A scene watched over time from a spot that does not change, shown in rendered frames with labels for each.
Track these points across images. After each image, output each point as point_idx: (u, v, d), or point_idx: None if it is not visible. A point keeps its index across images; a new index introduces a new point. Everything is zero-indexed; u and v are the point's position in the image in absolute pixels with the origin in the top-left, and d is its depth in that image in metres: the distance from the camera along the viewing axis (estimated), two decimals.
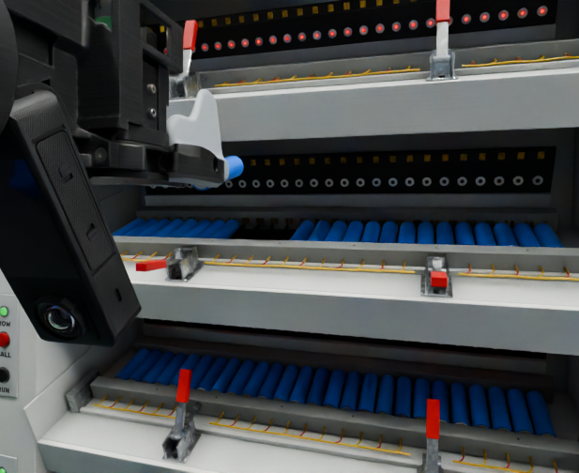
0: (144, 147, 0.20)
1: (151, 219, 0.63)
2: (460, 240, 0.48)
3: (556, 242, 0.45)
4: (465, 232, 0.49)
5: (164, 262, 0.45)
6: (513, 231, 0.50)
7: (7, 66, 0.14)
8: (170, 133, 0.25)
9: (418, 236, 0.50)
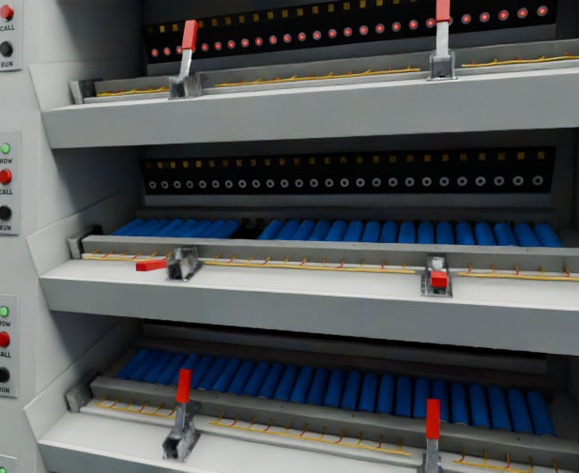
0: None
1: (151, 219, 0.63)
2: (460, 240, 0.48)
3: (556, 242, 0.45)
4: (465, 232, 0.49)
5: (164, 262, 0.45)
6: (513, 231, 0.50)
7: None
8: None
9: (418, 236, 0.50)
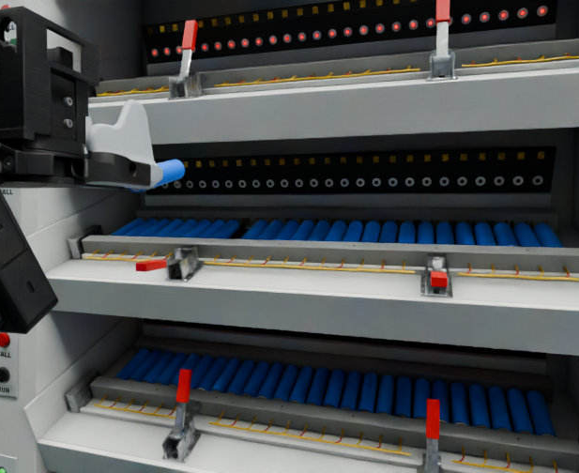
0: (51, 155, 0.22)
1: (151, 219, 0.63)
2: (460, 240, 0.48)
3: (556, 242, 0.45)
4: (465, 232, 0.49)
5: (164, 262, 0.45)
6: (513, 231, 0.50)
7: None
8: (91, 141, 0.27)
9: (418, 236, 0.50)
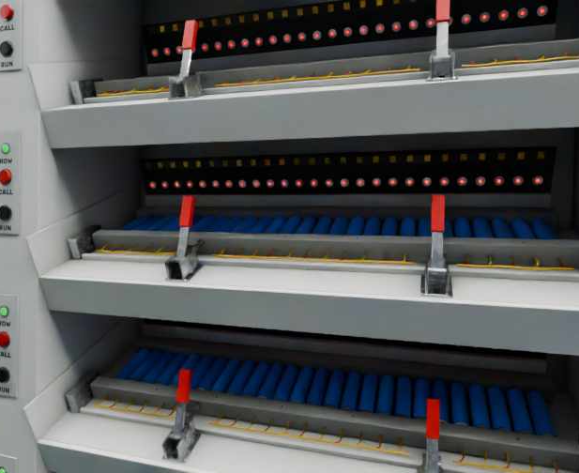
0: None
1: (157, 215, 0.64)
2: (459, 235, 0.49)
3: (552, 236, 0.46)
4: (464, 226, 0.50)
5: (190, 224, 0.50)
6: (510, 226, 0.51)
7: None
8: None
9: (418, 230, 0.52)
